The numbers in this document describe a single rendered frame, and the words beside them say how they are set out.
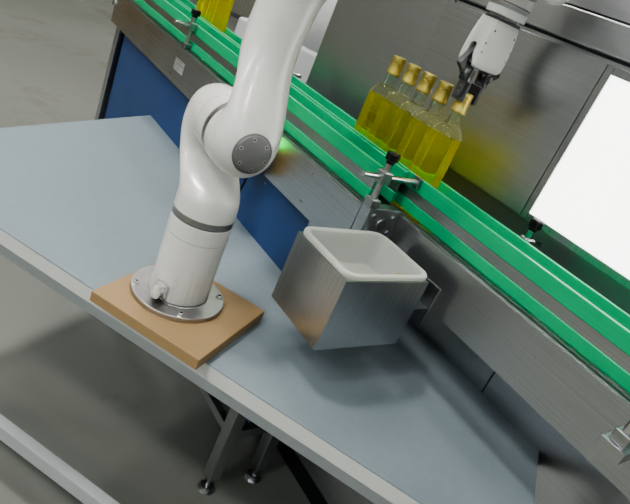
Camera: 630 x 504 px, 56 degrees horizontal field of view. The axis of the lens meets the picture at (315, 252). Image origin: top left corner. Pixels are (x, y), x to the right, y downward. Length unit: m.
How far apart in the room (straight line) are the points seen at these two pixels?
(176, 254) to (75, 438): 0.97
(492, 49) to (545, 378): 0.65
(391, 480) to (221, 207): 0.56
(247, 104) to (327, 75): 0.96
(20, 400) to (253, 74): 1.38
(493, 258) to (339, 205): 0.36
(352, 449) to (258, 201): 0.78
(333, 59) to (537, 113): 0.77
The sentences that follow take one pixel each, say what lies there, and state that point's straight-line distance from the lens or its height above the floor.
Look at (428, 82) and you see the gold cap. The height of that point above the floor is 1.31.
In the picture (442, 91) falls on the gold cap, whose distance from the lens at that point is 1.37.
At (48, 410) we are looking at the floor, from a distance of 2.06.
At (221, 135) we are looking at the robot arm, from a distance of 1.01.
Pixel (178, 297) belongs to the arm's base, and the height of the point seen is 0.81.
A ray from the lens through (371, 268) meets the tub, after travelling 1.29.
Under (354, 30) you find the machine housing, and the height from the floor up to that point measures 1.32.
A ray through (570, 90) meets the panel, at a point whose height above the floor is 1.42.
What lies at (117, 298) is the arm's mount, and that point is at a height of 0.77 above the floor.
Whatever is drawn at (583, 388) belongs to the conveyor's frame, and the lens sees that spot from 1.11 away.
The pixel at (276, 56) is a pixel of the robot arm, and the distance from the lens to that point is 1.03.
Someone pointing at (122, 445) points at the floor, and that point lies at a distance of 2.00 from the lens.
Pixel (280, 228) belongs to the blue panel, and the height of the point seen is 0.84.
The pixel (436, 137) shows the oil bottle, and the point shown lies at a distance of 1.34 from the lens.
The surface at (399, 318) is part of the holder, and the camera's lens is 1.22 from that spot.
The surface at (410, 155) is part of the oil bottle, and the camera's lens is 1.38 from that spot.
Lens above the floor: 1.44
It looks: 24 degrees down
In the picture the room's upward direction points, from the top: 24 degrees clockwise
